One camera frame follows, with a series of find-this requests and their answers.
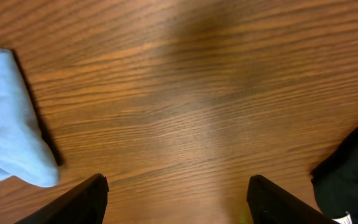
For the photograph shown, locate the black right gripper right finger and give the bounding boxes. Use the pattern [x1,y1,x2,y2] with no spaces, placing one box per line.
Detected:
[247,175,336,224]

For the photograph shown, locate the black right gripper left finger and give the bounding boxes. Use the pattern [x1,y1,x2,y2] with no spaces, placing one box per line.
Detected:
[17,174,109,224]

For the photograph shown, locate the light blue printed t-shirt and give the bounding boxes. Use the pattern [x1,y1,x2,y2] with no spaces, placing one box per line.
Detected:
[0,49,60,187]

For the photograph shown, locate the black crumpled garment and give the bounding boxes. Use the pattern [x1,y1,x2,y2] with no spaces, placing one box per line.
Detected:
[311,127,358,223]

